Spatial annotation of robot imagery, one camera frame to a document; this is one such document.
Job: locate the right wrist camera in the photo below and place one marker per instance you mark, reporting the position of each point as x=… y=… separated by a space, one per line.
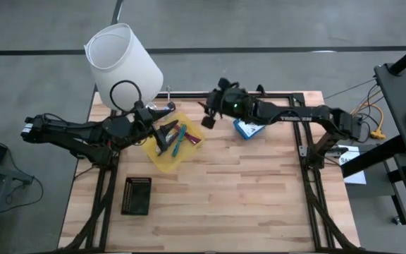
x=224 y=84

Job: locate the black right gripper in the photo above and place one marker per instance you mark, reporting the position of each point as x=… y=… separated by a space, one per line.
x=229 y=104

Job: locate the blue plastic basket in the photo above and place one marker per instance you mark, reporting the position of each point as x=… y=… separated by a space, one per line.
x=239 y=133

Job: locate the table lamp with white shade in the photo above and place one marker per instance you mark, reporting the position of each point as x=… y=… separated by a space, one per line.
x=125 y=60

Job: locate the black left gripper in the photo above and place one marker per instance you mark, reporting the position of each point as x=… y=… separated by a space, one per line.
x=146 y=123

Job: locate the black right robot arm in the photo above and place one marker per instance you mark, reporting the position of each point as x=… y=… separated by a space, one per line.
x=294 y=115

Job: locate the white paper sheet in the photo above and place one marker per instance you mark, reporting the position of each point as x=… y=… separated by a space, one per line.
x=356 y=176

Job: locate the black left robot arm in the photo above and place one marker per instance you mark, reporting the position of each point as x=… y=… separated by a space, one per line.
x=83 y=131

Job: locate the black desk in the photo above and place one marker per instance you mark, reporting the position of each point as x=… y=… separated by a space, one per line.
x=393 y=106

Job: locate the yellow plastic bin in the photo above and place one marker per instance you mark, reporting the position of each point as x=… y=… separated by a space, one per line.
x=167 y=163

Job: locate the black plastic basket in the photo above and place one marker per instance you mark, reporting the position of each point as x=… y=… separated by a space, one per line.
x=136 y=195

